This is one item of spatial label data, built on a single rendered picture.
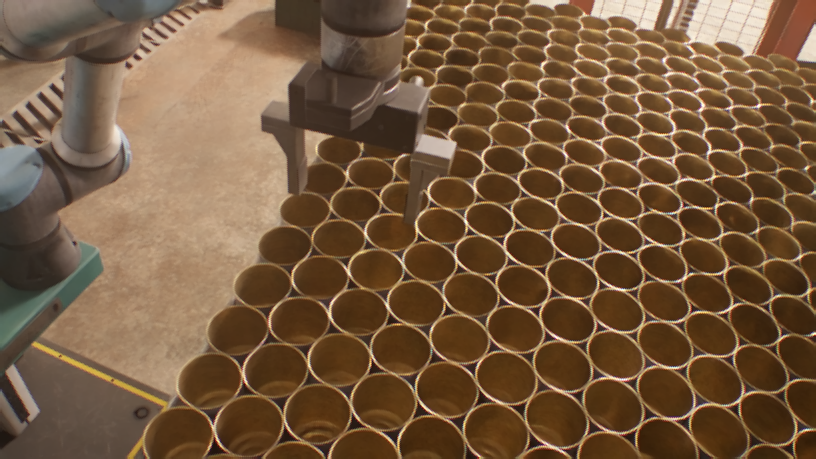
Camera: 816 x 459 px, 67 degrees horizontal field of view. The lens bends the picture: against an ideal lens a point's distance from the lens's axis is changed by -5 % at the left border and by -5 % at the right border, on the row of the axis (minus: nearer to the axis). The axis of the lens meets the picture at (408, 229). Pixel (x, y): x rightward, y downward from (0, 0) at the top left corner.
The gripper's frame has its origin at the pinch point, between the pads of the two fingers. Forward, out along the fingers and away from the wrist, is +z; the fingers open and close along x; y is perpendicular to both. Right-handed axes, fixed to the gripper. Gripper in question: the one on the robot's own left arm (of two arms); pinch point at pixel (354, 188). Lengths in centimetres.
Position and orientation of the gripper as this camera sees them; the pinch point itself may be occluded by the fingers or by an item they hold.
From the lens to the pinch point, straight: 71.2
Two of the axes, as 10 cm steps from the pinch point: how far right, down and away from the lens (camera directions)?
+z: -1.0, 7.1, 7.0
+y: 2.5, -6.6, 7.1
